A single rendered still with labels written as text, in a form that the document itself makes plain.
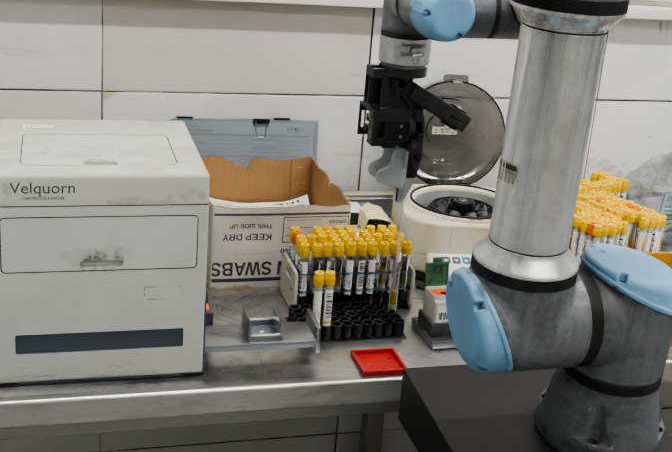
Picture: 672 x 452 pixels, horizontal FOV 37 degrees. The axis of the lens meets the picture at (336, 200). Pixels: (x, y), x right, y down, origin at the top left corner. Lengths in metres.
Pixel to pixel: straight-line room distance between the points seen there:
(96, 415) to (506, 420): 0.54
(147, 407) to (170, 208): 0.27
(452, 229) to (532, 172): 0.75
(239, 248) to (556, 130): 0.79
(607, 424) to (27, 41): 1.22
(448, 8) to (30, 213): 0.59
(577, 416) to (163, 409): 0.55
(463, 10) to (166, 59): 0.76
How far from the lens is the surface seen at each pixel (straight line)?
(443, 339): 1.57
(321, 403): 1.45
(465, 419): 1.25
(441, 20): 1.32
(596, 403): 1.20
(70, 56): 1.92
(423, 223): 1.77
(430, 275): 1.59
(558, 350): 1.12
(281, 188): 1.96
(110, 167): 1.33
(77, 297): 1.37
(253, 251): 1.69
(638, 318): 1.15
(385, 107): 1.47
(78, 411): 1.40
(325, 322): 1.54
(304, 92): 1.99
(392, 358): 1.52
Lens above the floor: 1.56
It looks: 18 degrees down
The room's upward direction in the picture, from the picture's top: 5 degrees clockwise
